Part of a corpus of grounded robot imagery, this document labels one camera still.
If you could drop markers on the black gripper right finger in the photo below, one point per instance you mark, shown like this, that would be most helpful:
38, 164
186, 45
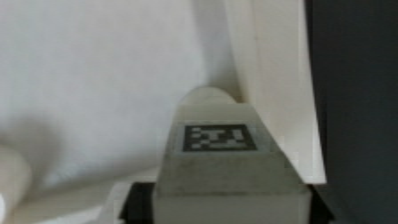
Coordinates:
321, 213

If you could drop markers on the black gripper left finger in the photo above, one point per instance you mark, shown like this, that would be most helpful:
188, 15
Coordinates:
138, 207

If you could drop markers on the white table leg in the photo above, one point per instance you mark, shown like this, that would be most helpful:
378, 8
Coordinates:
228, 182

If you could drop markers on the white square tabletop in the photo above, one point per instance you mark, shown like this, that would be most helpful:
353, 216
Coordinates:
102, 60

